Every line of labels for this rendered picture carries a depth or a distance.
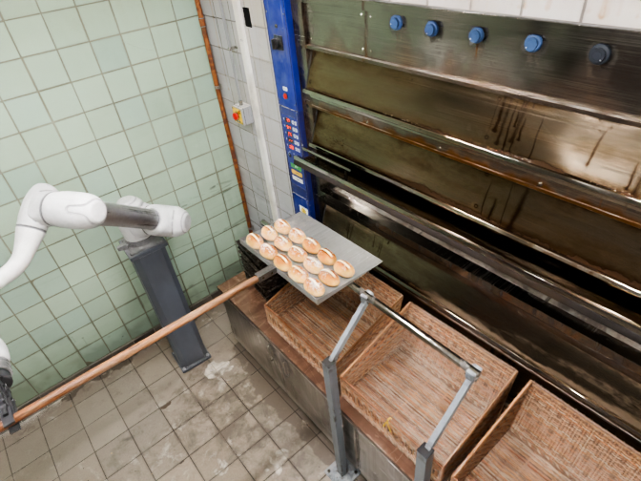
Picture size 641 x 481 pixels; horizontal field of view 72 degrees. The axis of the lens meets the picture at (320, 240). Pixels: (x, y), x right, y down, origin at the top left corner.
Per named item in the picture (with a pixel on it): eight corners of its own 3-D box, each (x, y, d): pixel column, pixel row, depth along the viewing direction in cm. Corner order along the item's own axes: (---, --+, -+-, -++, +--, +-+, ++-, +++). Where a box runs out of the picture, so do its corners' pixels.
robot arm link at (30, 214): (5, 222, 163) (35, 224, 160) (19, 177, 168) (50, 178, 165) (33, 233, 175) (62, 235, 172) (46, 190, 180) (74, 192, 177)
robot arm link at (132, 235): (134, 223, 245) (119, 190, 232) (163, 225, 241) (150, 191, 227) (117, 241, 233) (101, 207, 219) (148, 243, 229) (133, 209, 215)
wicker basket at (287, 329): (332, 280, 265) (329, 243, 248) (404, 332, 229) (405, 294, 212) (266, 324, 242) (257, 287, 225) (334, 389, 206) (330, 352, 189)
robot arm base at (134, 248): (113, 244, 241) (110, 236, 238) (153, 227, 251) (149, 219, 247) (124, 260, 229) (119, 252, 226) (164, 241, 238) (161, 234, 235)
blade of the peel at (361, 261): (318, 304, 167) (317, 300, 166) (239, 242, 202) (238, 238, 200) (382, 261, 185) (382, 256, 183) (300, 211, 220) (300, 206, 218)
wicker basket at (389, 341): (407, 336, 227) (409, 298, 210) (509, 408, 191) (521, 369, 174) (339, 395, 204) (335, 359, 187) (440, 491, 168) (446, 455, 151)
